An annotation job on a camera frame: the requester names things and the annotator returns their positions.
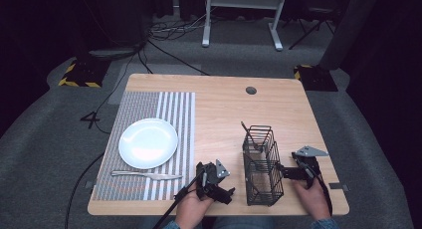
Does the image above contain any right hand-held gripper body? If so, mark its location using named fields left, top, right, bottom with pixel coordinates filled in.
left=291, top=145, right=329, bottom=190

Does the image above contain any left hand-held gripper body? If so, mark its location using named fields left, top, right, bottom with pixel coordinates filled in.
left=195, top=158, right=231, bottom=201

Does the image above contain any black wire cutlery basket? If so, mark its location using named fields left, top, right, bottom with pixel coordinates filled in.
left=242, top=124, right=285, bottom=207

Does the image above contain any person's right hand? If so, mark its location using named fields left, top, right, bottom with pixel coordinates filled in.
left=292, top=178, right=332, bottom=222

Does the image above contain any person's left hand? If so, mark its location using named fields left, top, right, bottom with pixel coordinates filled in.
left=174, top=188, right=215, bottom=227

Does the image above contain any silver table knife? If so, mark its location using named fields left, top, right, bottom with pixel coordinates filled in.
left=110, top=169, right=184, bottom=181

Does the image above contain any white round plate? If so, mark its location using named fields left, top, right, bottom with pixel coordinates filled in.
left=117, top=117, right=179, bottom=170

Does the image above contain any black yellow striped base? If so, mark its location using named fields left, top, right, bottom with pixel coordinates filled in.
left=293, top=64, right=339, bottom=93
left=58, top=58, right=110, bottom=89

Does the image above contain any grey white striped placemat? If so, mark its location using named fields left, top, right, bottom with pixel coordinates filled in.
left=92, top=91, right=197, bottom=202

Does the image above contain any black tripod stand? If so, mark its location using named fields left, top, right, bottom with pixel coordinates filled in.
left=288, top=6, right=336, bottom=51

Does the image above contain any dark handled utensil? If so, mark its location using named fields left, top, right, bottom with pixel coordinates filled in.
left=240, top=120, right=263, bottom=152

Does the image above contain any black floor cable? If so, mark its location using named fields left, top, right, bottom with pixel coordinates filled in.
left=64, top=39, right=148, bottom=229

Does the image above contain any dark grey post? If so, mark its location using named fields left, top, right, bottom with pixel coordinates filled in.
left=317, top=0, right=381, bottom=71

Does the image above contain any white metal desk frame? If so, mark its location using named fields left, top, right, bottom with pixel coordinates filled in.
left=201, top=0, right=289, bottom=52

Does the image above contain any bundle of floor cables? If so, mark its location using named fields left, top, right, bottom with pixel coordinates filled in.
left=147, top=14, right=208, bottom=42

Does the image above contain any grey stand base plate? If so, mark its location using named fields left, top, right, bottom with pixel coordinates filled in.
left=88, top=48, right=141, bottom=60

